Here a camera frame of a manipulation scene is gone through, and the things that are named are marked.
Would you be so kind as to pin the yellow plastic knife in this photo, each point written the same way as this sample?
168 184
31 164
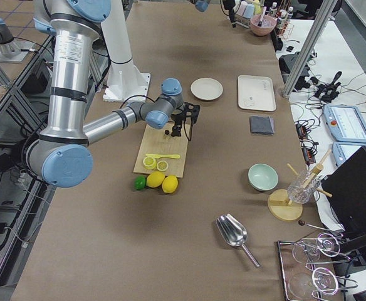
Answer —
158 156

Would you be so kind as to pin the green lime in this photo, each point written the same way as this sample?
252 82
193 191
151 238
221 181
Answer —
140 182

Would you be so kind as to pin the black monitor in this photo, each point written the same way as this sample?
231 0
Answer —
348 188

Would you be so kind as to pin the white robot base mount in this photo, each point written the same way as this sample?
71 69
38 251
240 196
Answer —
124 81

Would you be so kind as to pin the lemon slice upper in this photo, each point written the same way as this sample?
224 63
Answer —
149 162

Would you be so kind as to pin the wooden cup stand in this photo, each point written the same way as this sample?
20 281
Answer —
287 204

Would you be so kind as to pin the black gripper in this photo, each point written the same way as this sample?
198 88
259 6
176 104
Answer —
232 16
177 121

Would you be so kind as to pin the bamboo cutting board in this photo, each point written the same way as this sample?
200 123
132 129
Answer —
156 142

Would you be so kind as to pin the steel scoop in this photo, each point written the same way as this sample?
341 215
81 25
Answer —
235 234

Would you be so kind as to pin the pink bowl with ice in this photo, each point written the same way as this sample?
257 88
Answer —
268 24

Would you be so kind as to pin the clear glass cup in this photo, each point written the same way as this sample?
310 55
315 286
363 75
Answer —
303 187

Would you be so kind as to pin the blue teach pendant far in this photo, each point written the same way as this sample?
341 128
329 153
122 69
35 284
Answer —
345 123

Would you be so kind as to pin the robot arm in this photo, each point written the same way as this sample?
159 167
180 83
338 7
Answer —
201 5
60 156

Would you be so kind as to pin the yellow lemon upper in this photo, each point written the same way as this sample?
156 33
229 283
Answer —
155 179

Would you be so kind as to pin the yellow lemon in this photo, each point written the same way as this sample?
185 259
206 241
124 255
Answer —
155 179
170 184

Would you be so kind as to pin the cream round plate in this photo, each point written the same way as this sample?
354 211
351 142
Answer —
206 89

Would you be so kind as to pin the lemon slice lower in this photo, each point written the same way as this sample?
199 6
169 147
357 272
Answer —
162 166

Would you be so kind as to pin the grey folded cloth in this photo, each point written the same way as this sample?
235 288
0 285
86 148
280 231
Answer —
263 125

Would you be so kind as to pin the cup rack with cups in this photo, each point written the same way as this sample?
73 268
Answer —
245 11

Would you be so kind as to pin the wire glass rack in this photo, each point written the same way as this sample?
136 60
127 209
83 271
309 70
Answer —
306 268

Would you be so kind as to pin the yellow lemon lower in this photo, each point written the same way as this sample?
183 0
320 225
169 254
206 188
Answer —
170 184

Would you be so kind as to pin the lemon slice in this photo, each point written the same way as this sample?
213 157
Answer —
149 162
162 166

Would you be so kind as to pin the mint green bowl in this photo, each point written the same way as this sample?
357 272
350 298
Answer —
262 177

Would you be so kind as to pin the aluminium frame post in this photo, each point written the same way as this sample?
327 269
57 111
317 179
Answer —
315 32

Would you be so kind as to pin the cream rabbit tray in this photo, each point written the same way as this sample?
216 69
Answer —
256 93

